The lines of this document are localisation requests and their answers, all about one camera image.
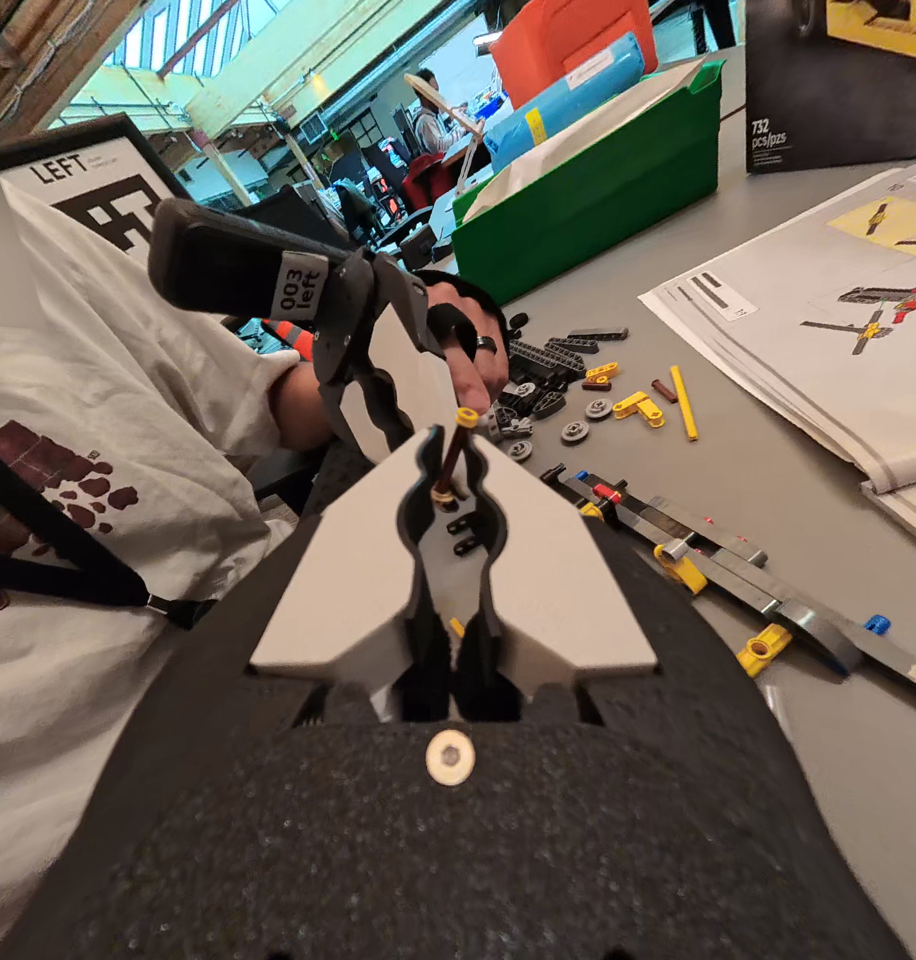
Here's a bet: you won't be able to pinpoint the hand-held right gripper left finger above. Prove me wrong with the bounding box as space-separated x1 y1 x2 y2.
249 426 456 725

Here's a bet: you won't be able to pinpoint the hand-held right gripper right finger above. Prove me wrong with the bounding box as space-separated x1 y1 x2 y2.
458 431 660 725

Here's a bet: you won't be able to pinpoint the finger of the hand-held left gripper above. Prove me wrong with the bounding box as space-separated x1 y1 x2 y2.
366 306 461 441
338 384 401 462

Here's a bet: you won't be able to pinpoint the brown lego axle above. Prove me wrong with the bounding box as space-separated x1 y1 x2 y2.
434 423 471 497

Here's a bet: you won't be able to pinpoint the long grey lego beam assembly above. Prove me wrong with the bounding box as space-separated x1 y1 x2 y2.
539 462 916 700

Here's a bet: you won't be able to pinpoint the yellow L-shaped lego beam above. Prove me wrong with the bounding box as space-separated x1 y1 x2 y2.
611 390 668 431

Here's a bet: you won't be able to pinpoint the long yellow lego axle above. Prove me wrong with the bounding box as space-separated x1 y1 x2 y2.
668 364 700 443

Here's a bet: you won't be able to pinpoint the open lego instruction booklet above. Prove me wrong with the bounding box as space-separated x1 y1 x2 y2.
637 160 916 558

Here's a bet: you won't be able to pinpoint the lego box yellow car picture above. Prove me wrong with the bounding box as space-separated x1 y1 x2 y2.
743 0 916 176

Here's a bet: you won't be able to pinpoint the person's left hand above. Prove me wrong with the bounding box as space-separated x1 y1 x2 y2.
416 270 512 421

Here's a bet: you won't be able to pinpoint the orange reflective vest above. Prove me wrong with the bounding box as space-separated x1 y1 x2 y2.
260 316 317 363

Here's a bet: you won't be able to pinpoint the pile of dark grey beams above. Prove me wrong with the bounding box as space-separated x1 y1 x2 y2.
487 325 631 444

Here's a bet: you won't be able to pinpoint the framed marker sign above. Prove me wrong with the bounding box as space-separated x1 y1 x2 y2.
0 111 194 265

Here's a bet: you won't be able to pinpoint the person's white shirt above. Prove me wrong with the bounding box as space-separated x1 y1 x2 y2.
0 178 303 940

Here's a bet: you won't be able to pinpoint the green plastic bin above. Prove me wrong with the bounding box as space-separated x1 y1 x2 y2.
449 59 726 306

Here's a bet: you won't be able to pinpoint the white paper bag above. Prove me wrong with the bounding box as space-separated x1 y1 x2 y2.
461 55 707 223

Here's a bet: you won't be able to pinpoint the wooden board document stand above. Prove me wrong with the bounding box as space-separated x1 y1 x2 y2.
403 72 490 198

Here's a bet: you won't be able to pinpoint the blue plastic package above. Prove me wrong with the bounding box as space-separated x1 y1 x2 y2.
483 30 647 174

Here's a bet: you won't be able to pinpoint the orange felt bag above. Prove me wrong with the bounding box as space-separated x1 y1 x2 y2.
488 0 660 111

